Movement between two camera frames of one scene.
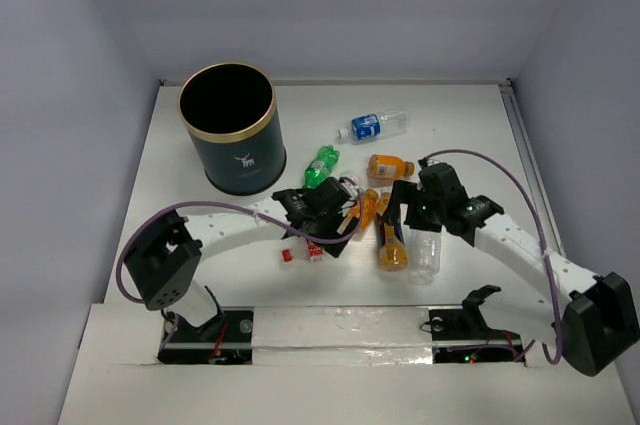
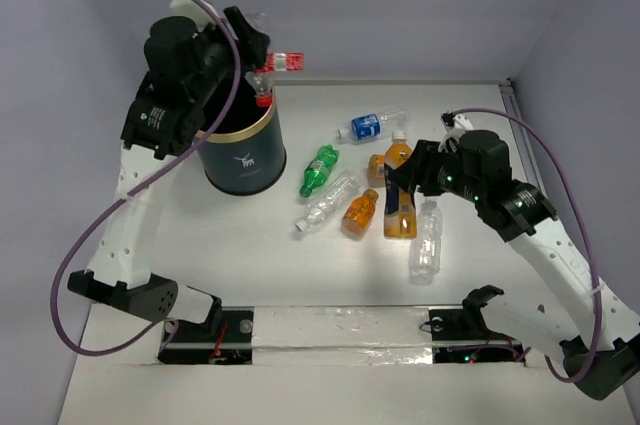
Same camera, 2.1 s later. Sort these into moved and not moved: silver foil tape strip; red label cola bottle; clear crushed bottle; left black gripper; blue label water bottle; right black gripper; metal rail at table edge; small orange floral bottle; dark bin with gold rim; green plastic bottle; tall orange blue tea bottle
Moved: red label cola bottle; right black gripper; tall orange blue tea bottle; left black gripper
Not moved: clear crushed bottle; silver foil tape strip; blue label water bottle; small orange floral bottle; metal rail at table edge; green plastic bottle; dark bin with gold rim
